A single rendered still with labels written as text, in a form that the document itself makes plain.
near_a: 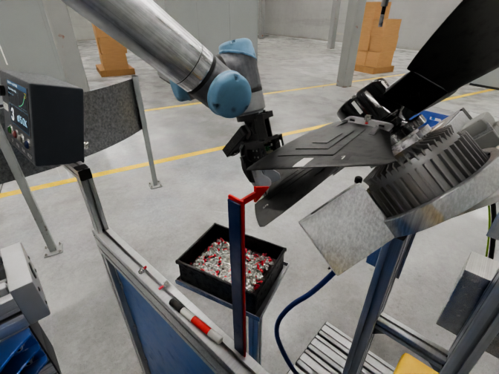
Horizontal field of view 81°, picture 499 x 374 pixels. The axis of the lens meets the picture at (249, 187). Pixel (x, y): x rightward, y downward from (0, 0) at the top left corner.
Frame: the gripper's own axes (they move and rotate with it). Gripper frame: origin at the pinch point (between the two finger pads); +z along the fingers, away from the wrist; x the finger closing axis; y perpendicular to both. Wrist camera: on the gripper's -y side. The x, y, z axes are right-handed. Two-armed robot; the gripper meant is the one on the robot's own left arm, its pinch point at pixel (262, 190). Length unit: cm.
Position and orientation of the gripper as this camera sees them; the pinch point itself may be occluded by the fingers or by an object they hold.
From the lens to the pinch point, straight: 76.0
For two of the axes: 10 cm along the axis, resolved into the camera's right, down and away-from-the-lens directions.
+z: 2.3, 9.2, 3.3
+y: 7.1, 0.7, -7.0
